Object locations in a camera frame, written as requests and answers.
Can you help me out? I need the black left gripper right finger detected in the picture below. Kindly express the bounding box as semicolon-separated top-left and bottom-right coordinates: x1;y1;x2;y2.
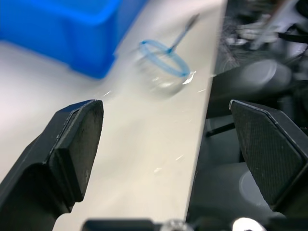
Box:
228;99;308;216

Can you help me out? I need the blue plastic tub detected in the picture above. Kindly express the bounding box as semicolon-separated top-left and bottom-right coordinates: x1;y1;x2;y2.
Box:
0;0;149;80

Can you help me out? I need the blue rimmed fish net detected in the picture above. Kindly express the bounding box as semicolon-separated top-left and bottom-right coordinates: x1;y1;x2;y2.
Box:
133;13;201;97

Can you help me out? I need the dark rounded robot body part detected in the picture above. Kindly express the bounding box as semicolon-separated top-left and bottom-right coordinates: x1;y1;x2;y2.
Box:
208;59;293;119

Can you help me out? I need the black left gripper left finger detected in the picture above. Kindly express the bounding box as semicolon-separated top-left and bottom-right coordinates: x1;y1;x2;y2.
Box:
0;99;104;231

